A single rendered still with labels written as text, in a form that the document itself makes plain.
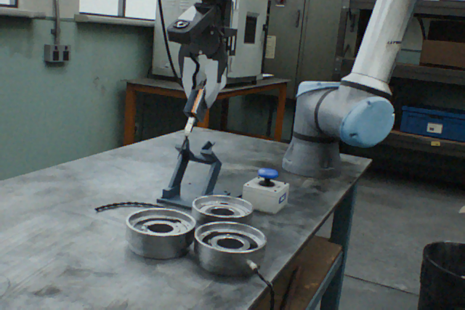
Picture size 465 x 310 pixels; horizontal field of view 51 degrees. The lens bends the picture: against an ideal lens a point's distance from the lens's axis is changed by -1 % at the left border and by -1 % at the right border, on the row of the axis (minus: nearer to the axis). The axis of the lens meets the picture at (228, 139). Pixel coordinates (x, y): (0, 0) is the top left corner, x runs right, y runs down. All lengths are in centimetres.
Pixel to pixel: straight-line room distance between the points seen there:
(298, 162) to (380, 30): 37
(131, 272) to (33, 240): 18
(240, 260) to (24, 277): 28
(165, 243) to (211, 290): 10
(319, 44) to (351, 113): 350
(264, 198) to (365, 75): 37
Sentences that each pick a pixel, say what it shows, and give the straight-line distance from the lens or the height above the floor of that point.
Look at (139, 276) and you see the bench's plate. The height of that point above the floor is 80.
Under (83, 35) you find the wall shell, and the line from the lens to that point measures 290.
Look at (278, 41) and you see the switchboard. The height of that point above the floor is 108.
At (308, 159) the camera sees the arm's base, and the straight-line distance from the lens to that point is 120.
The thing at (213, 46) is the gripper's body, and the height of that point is 110.
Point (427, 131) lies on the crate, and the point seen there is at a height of 49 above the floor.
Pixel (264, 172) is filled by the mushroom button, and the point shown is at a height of 87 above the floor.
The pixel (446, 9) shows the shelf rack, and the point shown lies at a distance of 407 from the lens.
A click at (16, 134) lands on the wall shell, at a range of 263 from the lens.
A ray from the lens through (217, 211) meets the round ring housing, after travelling 86.
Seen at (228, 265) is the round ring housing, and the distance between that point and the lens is 68.
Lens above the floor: 113
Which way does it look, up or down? 12 degrees down
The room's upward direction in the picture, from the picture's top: 5 degrees clockwise
